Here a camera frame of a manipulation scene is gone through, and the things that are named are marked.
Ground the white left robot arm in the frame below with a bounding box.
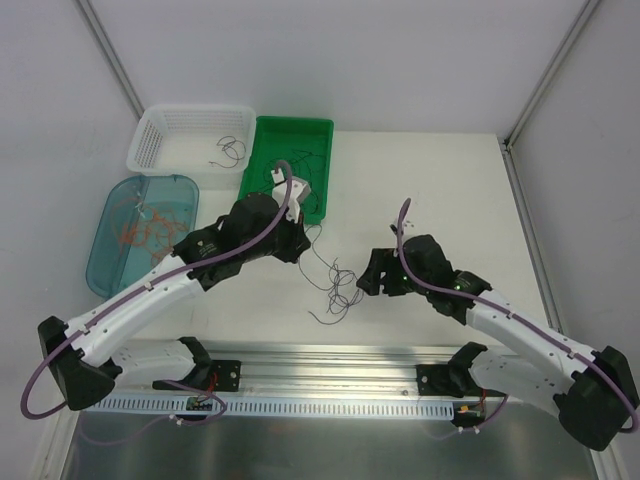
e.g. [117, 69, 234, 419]
[38, 185, 310, 411]

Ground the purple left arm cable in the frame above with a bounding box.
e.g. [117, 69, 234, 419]
[19, 159, 296, 419]

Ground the green plastic tray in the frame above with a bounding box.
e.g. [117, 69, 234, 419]
[238, 116, 334, 225]

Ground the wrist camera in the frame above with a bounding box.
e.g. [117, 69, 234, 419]
[271, 169, 311, 223]
[390, 218, 417, 241]

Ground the white perforated plastic basket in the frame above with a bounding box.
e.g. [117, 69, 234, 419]
[126, 104, 257, 177]

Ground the white slotted cable duct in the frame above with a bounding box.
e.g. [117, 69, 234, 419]
[89, 393, 454, 421]

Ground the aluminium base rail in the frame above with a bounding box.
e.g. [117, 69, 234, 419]
[203, 341, 460, 400]

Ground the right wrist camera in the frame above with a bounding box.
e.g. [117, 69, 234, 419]
[390, 218, 417, 241]

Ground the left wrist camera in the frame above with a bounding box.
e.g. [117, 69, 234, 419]
[271, 169, 311, 223]

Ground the black thin wire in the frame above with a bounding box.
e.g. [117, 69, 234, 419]
[262, 147, 325, 201]

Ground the teal transparent plastic bin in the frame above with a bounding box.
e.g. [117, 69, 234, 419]
[85, 175, 199, 299]

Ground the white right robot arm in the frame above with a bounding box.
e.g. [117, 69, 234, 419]
[357, 235, 639, 451]

